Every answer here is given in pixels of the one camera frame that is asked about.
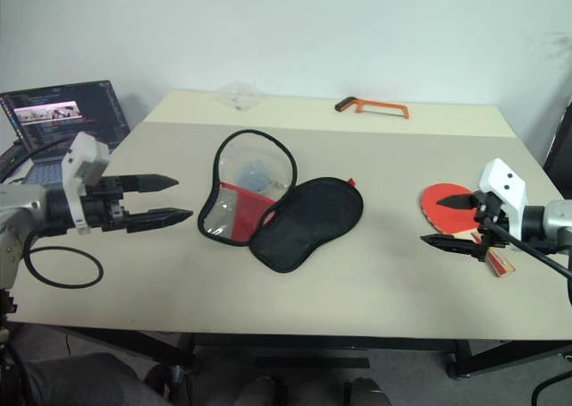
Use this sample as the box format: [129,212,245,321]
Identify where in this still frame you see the dark rounded shape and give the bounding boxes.
[343,376,393,406]

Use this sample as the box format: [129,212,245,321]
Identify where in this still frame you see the grey open laptop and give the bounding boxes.
[0,80,132,188]

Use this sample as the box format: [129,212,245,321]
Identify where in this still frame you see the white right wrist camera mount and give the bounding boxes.
[478,157,530,241]

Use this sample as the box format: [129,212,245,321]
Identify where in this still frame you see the grey-blue plush keychain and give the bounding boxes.
[235,161,274,191]

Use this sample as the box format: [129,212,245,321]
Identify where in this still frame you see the black red paddle case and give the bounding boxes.
[197,129,365,275]

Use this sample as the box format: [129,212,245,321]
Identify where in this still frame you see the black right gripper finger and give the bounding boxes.
[420,233,487,262]
[436,193,479,211]

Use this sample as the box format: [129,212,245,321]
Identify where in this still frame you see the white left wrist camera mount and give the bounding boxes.
[61,131,111,236]

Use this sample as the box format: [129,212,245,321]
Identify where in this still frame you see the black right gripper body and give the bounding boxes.
[471,190,511,251]

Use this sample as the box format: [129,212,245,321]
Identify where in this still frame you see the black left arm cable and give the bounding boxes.
[0,136,105,289]

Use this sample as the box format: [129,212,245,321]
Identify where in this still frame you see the orange hacksaw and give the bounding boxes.
[334,96,411,121]

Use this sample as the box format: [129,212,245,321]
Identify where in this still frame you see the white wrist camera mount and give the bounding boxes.
[61,131,111,236]
[478,157,530,241]

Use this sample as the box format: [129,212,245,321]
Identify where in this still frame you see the black table frame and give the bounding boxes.
[12,323,572,382]

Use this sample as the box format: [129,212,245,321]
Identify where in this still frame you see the red ping pong paddle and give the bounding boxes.
[418,182,517,279]

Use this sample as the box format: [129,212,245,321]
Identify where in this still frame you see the grey rounded shape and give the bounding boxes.
[12,351,172,406]

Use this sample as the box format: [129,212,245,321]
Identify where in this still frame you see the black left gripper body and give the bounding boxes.
[82,175,131,233]

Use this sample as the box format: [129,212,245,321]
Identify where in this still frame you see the black chair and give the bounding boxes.
[542,105,572,189]

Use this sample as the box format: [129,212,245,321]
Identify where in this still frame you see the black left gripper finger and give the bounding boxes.
[122,173,181,194]
[127,207,195,234]

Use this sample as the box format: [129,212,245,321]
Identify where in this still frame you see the black handheld device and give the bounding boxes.
[0,145,24,175]

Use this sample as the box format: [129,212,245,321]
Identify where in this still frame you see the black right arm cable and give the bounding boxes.
[481,216,572,305]

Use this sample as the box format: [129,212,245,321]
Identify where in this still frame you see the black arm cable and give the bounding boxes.
[0,136,105,289]
[481,216,572,305]

